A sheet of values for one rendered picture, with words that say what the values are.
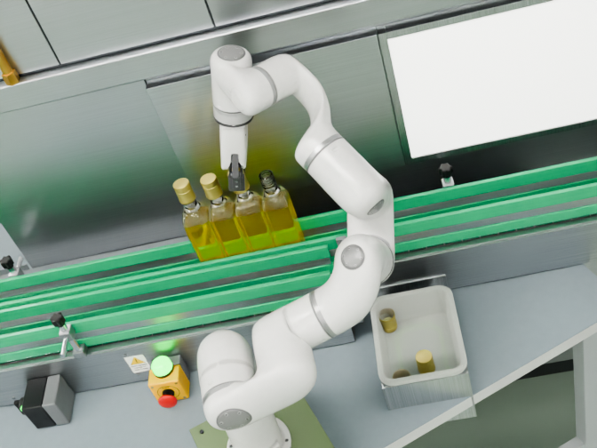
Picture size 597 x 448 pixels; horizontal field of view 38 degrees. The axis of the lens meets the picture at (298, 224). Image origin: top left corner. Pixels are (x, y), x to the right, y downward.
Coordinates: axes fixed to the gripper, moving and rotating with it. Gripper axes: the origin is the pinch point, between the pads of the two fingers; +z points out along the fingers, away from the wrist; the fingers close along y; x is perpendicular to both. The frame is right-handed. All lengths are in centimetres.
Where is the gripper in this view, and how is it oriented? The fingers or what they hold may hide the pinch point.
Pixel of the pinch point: (236, 175)
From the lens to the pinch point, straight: 172.6
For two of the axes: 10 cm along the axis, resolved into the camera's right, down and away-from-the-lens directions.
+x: 10.0, -0.2, 0.4
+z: -0.1, 7.2, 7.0
